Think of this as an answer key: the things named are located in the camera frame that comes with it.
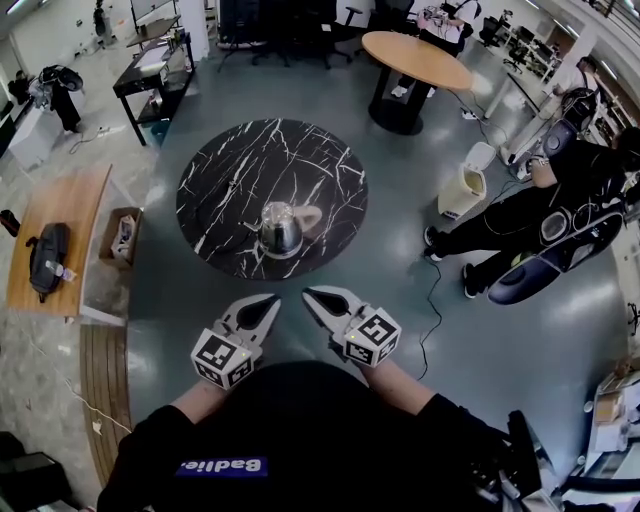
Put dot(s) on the curved wooden bench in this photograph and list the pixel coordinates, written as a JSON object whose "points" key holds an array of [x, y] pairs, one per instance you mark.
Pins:
{"points": [[102, 400]]}

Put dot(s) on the black case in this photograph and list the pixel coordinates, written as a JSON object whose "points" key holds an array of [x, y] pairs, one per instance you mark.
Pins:
{"points": [[30, 480]]}

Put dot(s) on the steel electric kettle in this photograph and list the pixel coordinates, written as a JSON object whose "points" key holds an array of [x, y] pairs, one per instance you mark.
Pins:
{"points": [[280, 232]]}

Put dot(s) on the dark blue equipment shell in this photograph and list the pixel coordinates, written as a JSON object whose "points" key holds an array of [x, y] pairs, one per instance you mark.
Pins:
{"points": [[540, 270]]}

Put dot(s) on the black office chair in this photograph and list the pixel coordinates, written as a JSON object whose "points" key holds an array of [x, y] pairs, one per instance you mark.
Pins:
{"points": [[347, 30]]}

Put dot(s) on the black bag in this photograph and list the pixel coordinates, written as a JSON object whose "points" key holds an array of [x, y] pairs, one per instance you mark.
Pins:
{"points": [[47, 255]]}

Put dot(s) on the open cardboard box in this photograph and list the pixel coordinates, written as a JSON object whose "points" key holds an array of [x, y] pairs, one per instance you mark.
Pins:
{"points": [[120, 235]]}

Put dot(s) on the cream trash bin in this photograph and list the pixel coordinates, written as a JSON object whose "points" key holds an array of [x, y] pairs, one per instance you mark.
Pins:
{"points": [[465, 187]]}

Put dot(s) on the white desk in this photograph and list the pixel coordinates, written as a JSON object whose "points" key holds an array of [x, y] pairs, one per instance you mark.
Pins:
{"points": [[515, 110]]}

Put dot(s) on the black workbench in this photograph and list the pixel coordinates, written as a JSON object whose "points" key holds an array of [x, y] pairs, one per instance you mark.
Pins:
{"points": [[150, 75]]}

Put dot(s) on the person's black backpack gear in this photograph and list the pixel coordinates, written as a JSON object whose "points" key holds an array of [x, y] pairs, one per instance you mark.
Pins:
{"points": [[515, 460]]}

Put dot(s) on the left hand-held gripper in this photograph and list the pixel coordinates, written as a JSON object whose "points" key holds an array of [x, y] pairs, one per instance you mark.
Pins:
{"points": [[222, 357]]}

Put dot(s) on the round wooden table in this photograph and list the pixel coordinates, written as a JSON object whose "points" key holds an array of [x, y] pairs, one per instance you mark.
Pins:
{"points": [[415, 60]]}

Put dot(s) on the white shelf unit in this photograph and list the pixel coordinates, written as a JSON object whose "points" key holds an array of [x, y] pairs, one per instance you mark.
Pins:
{"points": [[612, 425]]}

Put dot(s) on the person's left forearm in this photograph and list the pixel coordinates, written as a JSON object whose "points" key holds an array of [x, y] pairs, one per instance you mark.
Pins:
{"points": [[202, 400]]}

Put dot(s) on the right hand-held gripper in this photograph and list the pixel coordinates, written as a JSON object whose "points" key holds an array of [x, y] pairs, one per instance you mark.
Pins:
{"points": [[372, 337]]}

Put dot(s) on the curved wooden desk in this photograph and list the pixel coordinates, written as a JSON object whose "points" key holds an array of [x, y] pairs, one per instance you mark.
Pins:
{"points": [[50, 200]]}

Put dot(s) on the person's right forearm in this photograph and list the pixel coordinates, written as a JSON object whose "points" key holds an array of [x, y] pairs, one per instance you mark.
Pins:
{"points": [[395, 387]]}

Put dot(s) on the person's black shirt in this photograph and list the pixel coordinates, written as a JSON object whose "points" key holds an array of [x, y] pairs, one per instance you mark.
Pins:
{"points": [[300, 425]]}

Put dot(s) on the clear plastic bottle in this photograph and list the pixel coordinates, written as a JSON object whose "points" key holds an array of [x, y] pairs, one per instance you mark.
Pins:
{"points": [[62, 271]]}

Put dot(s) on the white power strip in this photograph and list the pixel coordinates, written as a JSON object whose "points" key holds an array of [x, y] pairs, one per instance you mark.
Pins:
{"points": [[470, 115]]}

